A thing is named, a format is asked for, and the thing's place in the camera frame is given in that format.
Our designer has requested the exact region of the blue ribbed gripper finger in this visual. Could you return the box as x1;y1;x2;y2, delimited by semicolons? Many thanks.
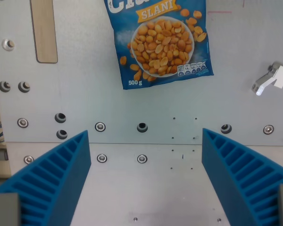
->
0;130;92;226
201;128;283;226

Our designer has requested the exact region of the light wooden rounded insert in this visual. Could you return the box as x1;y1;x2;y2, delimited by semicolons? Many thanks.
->
29;0;58;64

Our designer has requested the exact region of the blue salted peanuts bag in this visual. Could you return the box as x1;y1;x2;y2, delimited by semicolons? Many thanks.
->
103;0;215;90

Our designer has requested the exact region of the grey metal bracket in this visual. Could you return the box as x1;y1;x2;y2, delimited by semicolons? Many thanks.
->
250;61;283;92

